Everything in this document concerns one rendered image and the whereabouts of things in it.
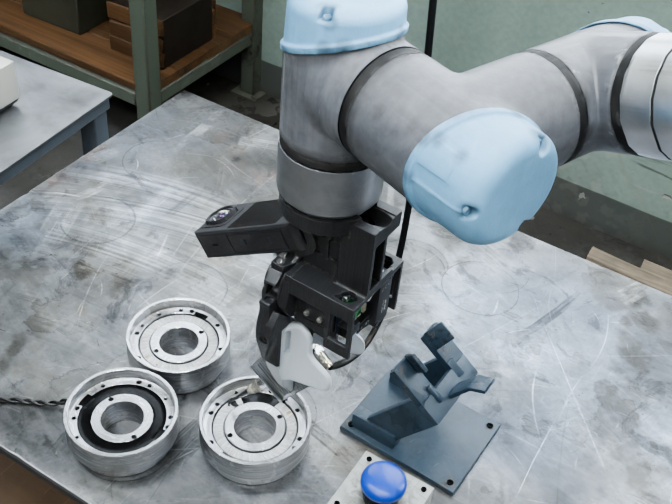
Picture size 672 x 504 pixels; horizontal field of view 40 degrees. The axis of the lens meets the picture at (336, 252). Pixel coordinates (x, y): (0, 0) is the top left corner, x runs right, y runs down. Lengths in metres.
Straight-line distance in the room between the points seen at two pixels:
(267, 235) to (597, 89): 0.26
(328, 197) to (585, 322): 0.54
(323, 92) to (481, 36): 1.89
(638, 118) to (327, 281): 0.25
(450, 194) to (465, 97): 0.06
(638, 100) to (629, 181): 1.91
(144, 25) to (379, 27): 1.83
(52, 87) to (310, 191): 1.07
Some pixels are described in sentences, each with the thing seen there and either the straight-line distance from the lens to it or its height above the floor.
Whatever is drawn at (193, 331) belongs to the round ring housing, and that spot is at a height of 0.83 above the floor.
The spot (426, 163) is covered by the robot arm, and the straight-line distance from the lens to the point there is 0.50.
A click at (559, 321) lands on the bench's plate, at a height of 0.80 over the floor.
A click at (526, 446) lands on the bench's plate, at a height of 0.80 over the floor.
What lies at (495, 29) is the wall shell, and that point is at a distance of 2.41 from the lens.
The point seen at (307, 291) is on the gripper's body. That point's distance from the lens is 0.67.
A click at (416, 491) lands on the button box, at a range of 0.83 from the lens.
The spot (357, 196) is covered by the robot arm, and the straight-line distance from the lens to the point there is 0.61.
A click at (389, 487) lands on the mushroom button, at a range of 0.80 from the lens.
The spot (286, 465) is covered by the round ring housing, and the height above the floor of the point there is 0.83.
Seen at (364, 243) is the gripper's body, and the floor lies 1.12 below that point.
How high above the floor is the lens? 1.53
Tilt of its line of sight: 41 degrees down
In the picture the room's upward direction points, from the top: 6 degrees clockwise
